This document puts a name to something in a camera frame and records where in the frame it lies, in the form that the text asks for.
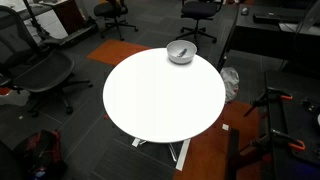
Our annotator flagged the teal capped sharpie marker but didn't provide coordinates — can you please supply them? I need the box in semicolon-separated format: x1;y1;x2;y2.
176;48;188;58

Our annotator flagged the white round bowl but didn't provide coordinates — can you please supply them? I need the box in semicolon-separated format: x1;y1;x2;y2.
166;39;198;65

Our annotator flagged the white table base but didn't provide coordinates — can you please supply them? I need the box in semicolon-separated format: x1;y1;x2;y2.
131;137;192;172

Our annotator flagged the crumpled white plastic bag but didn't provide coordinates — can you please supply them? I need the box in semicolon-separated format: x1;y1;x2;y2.
219;66;240;104

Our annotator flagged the black office desk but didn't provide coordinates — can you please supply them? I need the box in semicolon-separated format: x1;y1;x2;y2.
216;3;320;73

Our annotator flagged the black mesh office chair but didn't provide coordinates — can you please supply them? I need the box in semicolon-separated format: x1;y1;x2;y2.
0;4;94;118

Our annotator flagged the white and brown cabinet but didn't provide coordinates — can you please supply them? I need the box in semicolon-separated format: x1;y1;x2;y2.
16;0;86;39

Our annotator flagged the black computer keyboard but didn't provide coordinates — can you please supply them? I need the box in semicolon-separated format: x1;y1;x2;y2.
252;13;281;25

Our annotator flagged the red and black backpack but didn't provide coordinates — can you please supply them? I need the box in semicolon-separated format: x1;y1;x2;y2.
13;129;68;180

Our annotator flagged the black workbench table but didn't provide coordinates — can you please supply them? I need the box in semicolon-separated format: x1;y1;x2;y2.
264;69;320;180

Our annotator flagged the black tripod stand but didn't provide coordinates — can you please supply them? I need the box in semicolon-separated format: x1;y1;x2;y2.
22;0;51;41

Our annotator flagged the orange handled bar clamp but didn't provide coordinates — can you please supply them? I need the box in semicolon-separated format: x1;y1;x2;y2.
243;86;294;118
249;128;307;153

